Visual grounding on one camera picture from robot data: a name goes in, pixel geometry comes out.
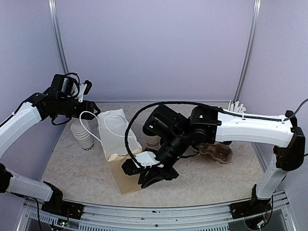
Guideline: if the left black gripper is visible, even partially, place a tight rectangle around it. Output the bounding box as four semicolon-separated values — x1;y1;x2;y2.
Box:
57;97;101;119

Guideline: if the white paper coffee cup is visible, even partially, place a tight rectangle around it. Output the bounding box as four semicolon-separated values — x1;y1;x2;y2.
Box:
145;136;160;150

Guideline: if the brown paper bag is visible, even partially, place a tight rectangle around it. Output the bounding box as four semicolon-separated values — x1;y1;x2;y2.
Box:
79;108;143;196

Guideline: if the cardboard cup carrier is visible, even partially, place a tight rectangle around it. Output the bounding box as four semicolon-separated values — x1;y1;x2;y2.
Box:
191;143;233;164

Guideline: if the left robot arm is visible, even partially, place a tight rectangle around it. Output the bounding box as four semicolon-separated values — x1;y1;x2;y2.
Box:
0;73;101;214

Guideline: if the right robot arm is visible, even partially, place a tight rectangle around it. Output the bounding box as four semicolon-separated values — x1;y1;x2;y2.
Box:
122;102;306;214

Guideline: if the white paper cup stack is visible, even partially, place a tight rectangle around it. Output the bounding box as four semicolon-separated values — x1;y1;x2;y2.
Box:
70;120;94;152

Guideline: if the black cup of straws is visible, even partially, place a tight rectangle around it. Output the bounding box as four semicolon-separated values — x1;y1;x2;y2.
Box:
228;101;246;113

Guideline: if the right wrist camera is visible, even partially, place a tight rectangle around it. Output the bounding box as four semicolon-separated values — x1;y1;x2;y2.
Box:
133;149;164;168

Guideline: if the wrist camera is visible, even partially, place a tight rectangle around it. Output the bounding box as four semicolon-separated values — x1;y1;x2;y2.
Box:
76;80;92;103
133;149;164;168

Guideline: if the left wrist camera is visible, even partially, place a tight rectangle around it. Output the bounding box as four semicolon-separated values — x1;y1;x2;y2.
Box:
76;80;92;103

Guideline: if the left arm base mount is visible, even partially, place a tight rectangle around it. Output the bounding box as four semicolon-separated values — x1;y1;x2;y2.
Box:
41;181;84;220

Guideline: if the left aluminium frame post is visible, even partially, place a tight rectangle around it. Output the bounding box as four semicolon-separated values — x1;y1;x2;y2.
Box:
48;0;69;74

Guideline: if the aluminium frame post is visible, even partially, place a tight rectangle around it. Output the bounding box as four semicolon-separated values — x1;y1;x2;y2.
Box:
48;0;69;74
233;0;262;101

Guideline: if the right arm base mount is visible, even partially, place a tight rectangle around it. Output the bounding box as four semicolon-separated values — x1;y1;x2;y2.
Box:
230;184;272;219

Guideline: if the right aluminium frame post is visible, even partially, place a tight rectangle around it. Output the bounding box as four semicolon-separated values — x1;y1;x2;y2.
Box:
233;0;262;101

